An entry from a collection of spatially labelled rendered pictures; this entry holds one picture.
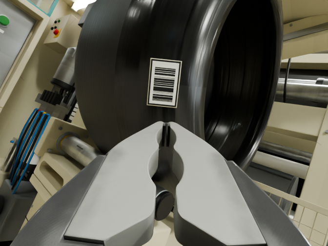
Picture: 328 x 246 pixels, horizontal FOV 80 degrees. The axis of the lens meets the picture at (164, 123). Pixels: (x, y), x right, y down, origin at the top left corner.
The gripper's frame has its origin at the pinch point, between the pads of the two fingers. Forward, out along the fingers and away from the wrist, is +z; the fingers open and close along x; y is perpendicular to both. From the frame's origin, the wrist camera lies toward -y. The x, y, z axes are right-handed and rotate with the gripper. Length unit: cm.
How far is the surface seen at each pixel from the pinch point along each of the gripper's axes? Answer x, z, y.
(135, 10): -4.5, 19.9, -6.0
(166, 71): -0.1, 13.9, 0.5
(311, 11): 52, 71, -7
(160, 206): 0.1, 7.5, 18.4
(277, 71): 31, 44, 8
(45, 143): -28.2, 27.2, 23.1
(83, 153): -16.9, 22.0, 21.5
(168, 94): 0.4, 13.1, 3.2
